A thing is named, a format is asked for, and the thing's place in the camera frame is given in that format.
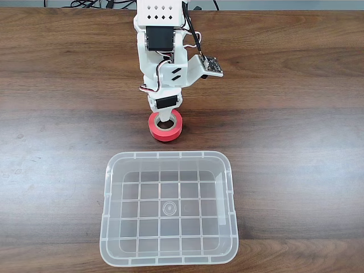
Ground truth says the white servo wire bundle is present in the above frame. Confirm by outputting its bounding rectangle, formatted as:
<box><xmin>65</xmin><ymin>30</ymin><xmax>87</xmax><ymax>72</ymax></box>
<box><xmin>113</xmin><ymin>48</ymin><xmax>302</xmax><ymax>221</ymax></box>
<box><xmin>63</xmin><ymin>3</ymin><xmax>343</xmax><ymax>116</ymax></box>
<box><xmin>138</xmin><ymin>60</ymin><xmax>172</xmax><ymax>94</ymax></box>

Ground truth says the clear plastic storage box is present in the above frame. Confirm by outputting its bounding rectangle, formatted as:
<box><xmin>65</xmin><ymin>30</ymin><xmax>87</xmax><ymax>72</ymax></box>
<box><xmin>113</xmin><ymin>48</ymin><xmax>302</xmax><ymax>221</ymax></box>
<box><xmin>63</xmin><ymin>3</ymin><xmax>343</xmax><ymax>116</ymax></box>
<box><xmin>98</xmin><ymin>150</ymin><xmax>240</xmax><ymax>268</ymax></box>

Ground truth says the tangled black cable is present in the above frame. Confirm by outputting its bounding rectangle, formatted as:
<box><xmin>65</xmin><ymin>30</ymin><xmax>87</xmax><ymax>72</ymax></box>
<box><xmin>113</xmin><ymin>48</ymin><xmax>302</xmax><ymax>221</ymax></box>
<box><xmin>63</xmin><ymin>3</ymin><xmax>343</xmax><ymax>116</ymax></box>
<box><xmin>69</xmin><ymin>0</ymin><xmax>102</xmax><ymax>9</ymax></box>

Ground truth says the black camera cable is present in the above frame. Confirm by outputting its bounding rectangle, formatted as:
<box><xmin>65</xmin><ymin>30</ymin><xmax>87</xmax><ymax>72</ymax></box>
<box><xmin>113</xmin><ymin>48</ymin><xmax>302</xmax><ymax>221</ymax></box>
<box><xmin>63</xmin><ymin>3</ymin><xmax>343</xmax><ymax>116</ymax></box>
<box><xmin>181</xmin><ymin>0</ymin><xmax>204</xmax><ymax>57</ymax></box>

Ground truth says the wrist camera on white mount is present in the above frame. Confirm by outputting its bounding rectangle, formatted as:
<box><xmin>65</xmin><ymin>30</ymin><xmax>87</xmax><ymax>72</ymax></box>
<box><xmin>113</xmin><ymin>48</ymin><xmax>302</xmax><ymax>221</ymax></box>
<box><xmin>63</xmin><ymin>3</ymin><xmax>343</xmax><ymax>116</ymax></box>
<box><xmin>184</xmin><ymin>54</ymin><xmax>225</xmax><ymax>86</ymax></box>

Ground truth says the red tape roll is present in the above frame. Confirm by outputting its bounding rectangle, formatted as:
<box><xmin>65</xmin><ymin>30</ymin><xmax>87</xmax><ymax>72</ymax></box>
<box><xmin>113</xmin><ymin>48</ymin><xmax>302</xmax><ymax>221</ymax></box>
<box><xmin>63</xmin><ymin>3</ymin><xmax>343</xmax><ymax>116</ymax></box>
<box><xmin>147</xmin><ymin>109</ymin><xmax>184</xmax><ymax>143</ymax></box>

